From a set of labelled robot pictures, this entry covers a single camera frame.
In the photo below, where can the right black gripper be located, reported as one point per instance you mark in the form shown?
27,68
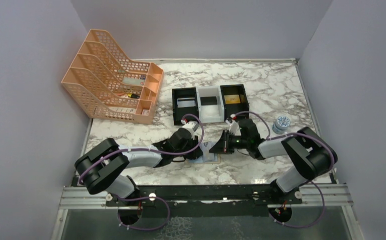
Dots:
223,145

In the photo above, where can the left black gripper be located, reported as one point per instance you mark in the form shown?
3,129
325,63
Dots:
194,154

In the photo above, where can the silver VIP card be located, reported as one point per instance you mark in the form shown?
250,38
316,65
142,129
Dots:
207,155
186,102

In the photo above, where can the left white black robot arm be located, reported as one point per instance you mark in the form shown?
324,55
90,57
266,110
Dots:
100,169

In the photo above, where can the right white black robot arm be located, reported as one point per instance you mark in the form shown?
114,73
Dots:
310,155

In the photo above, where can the black card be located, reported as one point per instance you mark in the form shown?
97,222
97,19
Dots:
210,100

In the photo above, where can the gold card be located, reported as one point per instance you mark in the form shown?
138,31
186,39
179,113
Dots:
232,99

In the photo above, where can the white middle tray bin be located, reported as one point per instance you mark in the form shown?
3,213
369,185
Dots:
212,113

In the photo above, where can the black left tray bin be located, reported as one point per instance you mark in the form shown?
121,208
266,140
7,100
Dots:
178,113

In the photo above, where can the black tray bin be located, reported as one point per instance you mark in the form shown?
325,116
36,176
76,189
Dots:
178,113
241,110

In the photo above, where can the black right tray bin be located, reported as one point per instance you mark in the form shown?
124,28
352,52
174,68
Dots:
241,110

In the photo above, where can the blue white round tin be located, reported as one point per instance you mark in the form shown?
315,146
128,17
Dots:
281,124

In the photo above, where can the items in organizer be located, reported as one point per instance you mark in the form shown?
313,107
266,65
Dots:
126,86

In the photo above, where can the peach plastic file organizer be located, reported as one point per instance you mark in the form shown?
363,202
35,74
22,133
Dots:
85,79

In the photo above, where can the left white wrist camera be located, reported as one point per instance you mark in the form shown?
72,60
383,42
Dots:
191,126

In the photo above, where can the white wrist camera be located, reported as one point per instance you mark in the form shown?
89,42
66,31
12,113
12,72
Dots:
191,126
234,125

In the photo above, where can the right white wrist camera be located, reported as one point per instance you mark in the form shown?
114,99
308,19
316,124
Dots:
234,125

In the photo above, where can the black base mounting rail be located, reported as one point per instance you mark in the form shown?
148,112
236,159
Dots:
154,201

